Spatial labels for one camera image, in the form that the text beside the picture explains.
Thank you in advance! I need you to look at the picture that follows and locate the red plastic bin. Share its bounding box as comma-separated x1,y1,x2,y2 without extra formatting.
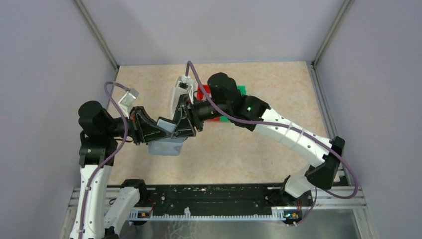
194,85,220,122

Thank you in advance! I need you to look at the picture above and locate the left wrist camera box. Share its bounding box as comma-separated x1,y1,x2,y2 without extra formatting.
118,88,139,117

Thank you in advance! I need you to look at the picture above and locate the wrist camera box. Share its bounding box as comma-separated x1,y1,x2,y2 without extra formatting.
170,75,198,116
118,88,139,117

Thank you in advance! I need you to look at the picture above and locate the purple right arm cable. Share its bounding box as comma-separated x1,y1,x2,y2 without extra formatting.
185,60,359,200

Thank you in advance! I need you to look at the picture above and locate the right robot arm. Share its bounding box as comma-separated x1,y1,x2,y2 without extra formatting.
171,73,345,198

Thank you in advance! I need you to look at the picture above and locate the green plastic bin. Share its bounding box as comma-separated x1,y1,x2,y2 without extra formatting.
219,85,246,122

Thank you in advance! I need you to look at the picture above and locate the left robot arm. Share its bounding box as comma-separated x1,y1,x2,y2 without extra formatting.
69,101,176,239

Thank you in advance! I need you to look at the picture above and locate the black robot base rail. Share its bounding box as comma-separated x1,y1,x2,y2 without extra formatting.
128,183,313,225

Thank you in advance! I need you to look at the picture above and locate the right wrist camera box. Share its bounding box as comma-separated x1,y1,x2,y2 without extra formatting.
170,75,198,116

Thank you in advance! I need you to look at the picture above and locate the grey aluminium frame rail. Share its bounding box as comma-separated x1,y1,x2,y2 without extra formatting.
307,0,379,239

